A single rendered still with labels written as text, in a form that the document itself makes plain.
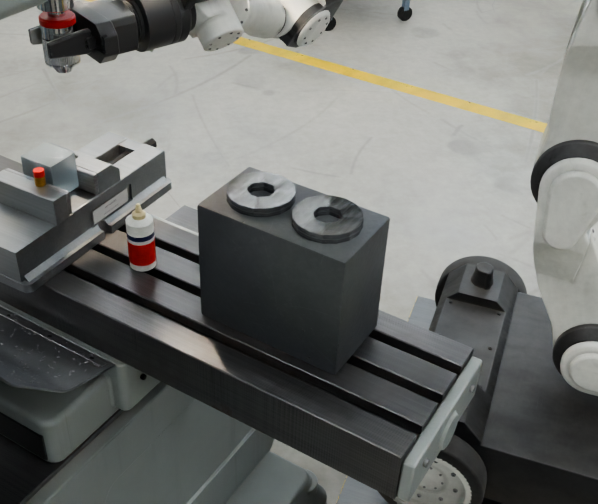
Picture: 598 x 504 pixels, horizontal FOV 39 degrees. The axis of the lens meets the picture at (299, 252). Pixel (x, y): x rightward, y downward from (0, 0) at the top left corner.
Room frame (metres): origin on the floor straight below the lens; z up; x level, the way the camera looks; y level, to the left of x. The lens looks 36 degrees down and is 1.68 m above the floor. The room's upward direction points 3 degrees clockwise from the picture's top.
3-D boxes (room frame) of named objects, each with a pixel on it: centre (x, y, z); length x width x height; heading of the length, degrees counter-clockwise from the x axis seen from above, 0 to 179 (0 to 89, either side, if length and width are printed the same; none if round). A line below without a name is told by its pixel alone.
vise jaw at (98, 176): (1.14, 0.36, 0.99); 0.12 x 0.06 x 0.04; 62
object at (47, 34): (1.06, 0.33, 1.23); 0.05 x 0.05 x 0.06
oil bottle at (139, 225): (1.01, 0.24, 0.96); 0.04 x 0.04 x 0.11
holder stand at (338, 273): (0.90, 0.01, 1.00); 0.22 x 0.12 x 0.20; 60
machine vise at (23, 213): (1.11, 0.37, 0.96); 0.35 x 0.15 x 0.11; 152
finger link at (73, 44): (1.03, 0.31, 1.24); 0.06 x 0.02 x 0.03; 130
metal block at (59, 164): (1.09, 0.38, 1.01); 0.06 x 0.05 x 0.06; 62
